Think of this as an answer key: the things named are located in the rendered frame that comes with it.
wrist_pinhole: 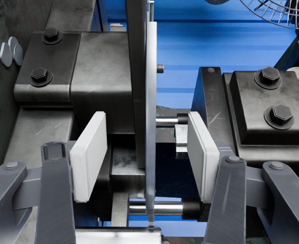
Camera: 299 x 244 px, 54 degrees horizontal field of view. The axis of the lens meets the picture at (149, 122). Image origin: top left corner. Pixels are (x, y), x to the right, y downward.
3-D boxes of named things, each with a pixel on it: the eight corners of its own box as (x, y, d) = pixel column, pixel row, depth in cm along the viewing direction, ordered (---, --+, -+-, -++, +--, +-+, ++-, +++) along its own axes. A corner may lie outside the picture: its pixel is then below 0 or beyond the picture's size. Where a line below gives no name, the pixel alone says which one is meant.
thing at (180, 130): (176, 148, 42) (201, 149, 42) (174, 121, 45) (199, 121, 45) (174, 159, 45) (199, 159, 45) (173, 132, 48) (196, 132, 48)
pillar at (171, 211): (117, 212, 45) (209, 213, 45) (118, 198, 46) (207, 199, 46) (118, 217, 47) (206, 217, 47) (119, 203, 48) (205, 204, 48)
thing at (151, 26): (148, 52, 54) (153, 52, 54) (146, 219, 44) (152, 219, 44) (147, -125, 26) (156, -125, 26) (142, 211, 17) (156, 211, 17)
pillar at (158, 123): (123, 123, 54) (199, 124, 54) (124, 113, 55) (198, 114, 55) (124, 129, 56) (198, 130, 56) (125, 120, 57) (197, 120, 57)
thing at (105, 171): (81, 185, 34) (108, 185, 34) (99, 62, 45) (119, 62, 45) (100, 223, 47) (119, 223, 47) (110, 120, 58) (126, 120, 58)
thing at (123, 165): (111, 174, 37) (147, 175, 37) (119, 85, 46) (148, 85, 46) (117, 198, 45) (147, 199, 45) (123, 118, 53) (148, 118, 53)
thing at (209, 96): (194, 186, 34) (241, 186, 34) (184, 62, 45) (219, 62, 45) (181, 223, 47) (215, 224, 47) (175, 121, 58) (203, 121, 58)
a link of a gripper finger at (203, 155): (204, 151, 14) (220, 151, 14) (187, 111, 21) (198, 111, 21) (201, 204, 15) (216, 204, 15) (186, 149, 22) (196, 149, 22)
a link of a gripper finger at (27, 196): (64, 211, 13) (-1, 211, 13) (87, 162, 18) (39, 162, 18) (61, 182, 13) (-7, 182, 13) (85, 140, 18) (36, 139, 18)
